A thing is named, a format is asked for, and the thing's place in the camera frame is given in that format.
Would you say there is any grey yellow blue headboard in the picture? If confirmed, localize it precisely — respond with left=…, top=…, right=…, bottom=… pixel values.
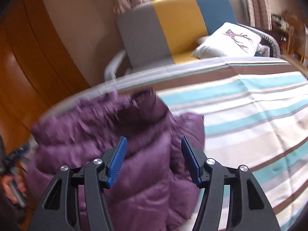
left=116, top=0, right=238, bottom=73

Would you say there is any white printed pillow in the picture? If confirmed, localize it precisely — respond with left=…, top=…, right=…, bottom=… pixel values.
left=191, top=23, right=261, bottom=59

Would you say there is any striped bed sheet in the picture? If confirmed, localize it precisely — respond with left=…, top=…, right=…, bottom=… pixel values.
left=39, top=57, right=307, bottom=230

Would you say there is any wooden wardrobe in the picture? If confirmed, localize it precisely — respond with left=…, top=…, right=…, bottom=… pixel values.
left=1, top=0, right=89, bottom=151

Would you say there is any grey round baby nest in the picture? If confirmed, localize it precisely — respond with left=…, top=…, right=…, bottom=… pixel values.
left=239, top=24, right=281, bottom=59

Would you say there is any purple down jacket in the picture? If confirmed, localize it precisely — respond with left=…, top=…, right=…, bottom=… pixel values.
left=26, top=89, right=205, bottom=230

